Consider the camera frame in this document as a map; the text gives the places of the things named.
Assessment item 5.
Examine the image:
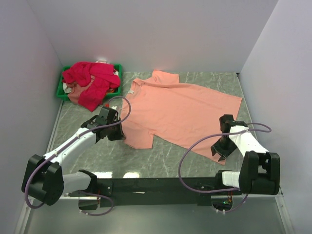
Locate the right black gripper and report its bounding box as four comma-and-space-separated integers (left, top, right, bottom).
211, 136, 238, 162

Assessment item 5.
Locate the salmon pink t shirt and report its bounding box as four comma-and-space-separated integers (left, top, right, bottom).
120, 71, 242, 149

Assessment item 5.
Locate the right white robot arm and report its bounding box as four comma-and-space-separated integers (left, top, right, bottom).
211, 115, 280, 195

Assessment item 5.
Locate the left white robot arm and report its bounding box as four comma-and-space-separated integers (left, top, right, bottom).
21, 106, 125, 206

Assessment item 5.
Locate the dusty pink garment in bin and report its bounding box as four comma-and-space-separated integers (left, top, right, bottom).
68, 81, 93, 104

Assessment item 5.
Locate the magenta red t shirt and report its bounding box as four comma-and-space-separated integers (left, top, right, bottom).
62, 62, 120, 112

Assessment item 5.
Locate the white garment in bin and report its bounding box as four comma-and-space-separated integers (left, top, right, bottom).
62, 83, 72, 94

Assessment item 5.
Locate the green plastic bin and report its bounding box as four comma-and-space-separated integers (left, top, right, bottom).
56, 64, 123, 101

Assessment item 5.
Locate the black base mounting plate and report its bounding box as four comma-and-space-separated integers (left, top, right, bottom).
68, 177, 242, 212

